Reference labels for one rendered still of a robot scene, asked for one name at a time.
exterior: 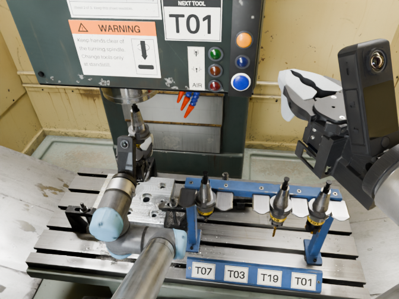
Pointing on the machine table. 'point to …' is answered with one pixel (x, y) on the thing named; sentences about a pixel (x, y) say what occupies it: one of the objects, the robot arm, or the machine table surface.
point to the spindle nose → (127, 95)
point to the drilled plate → (138, 217)
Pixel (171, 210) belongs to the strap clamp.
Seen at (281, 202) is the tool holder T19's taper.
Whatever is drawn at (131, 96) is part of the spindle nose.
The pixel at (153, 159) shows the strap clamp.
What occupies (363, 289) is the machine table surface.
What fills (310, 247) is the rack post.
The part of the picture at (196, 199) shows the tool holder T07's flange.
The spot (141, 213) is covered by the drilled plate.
